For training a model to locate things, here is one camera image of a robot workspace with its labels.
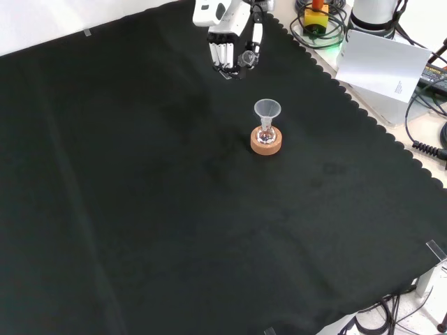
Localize clear plastic funnel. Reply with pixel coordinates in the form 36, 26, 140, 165
254, 98, 282, 128

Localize white bench leg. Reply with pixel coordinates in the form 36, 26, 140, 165
414, 260, 447, 326

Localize clear graduated cylinder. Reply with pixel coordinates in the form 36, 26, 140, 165
237, 50, 258, 70

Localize round-bottom glass flask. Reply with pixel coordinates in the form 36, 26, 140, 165
257, 117, 277, 145

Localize black floor cables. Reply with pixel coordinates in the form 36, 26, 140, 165
337, 292, 434, 335

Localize black cloth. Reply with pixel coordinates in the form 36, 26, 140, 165
0, 0, 447, 335

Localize black tripod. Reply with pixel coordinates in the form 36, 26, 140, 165
427, 34, 447, 66

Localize black looped cable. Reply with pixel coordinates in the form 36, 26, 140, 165
404, 77, 447, 147

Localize pale board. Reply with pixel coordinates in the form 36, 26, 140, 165
335, 29, 433, 104

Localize grey box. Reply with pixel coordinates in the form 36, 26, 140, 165
349, 82, 422, 127

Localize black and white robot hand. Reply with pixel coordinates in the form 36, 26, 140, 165
192, 0, 265, 81

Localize black device with yellow print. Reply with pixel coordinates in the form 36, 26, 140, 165
418, 64, 447, 89

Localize yellow stop button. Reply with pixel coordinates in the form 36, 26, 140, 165
302, 0, 330, 36

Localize cork ring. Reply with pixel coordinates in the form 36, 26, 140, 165
249, 126, 283, 157

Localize black coiled cable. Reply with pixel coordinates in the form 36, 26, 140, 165
289, 0, 351, 50

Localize black ribbed cable plug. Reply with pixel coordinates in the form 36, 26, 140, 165
411, 140, 447, 161

